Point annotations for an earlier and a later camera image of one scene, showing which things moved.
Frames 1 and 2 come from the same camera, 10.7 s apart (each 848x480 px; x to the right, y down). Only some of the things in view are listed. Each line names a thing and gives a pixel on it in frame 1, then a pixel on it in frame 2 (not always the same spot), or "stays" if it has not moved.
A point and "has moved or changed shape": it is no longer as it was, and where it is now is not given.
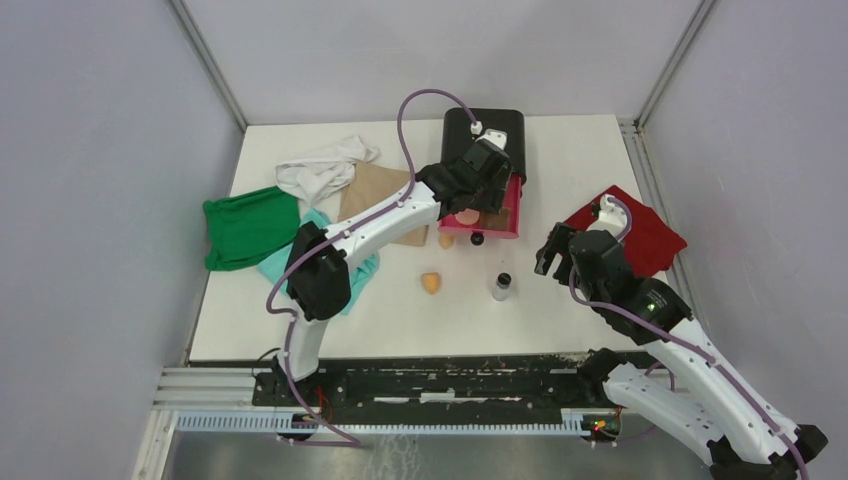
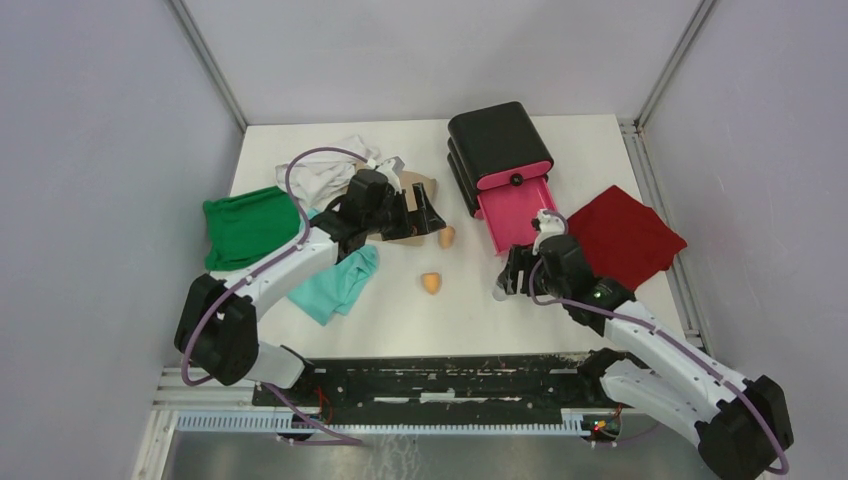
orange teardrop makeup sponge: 431,281 stays
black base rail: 440,386 stays
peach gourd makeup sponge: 447,240 stays
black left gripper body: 490,197 → 388,216
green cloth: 244,227 stays
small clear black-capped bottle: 501,291 stays
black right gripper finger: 559,237 → 521,257
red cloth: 650,242 stays
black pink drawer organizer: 456,137 has moved or changed shape
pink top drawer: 512,201 → 515,175
